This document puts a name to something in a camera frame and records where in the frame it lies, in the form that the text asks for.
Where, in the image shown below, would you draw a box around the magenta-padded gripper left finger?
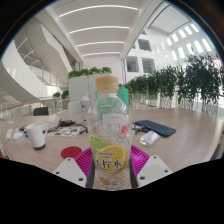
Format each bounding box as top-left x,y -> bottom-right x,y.
52,147 -> 97,189

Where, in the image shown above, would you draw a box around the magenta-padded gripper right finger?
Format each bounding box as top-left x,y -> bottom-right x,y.
129,144 -> 174,189

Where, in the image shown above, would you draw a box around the clear lemon drink bottle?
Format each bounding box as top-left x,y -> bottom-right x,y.
86,75 -> 133,191

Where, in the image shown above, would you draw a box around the flat round red coaster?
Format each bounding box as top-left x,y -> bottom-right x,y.
60,145 -> 83,160

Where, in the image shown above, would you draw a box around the clear plastic packet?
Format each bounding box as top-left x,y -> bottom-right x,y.
139,130 -> 161,147

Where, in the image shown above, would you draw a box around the colourful sticker sheet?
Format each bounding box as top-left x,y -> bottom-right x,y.
53,125 -> 83,138

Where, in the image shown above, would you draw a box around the black power adapter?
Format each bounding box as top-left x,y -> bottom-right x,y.
59,119 -> 76,127

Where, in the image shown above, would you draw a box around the white ceramic mug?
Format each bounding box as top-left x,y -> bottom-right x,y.
25,122 -> 50,151

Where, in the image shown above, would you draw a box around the white chair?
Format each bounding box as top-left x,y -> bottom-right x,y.
67,100 -> 83,116

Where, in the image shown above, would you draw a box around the white computer mouse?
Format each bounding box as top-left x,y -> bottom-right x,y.
12,131 -> 25,141

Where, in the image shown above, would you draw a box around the black office chair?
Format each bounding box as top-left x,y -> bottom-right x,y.
32,106 -> 50,117

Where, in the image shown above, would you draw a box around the white spray bottle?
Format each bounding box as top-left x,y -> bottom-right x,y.
79,94 -> 92,118

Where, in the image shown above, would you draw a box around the white power strip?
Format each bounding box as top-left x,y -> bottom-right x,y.
4,128 -> 15,141

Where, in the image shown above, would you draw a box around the potted green shrubs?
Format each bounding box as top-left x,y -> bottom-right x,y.
52,89 -> 70,101

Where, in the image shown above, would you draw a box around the white cabinet topped with plants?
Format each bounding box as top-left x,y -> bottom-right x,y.
67,66 -> 114,103

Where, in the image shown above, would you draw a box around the row of green hedge plants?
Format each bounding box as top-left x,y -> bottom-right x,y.
125,54 -> 224,112

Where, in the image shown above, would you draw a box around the ceiling light strips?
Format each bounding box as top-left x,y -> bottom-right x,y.
58,4 -> 140,58

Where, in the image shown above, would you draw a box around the black tangled cables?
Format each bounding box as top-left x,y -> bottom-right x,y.
131,121 -> 152,135

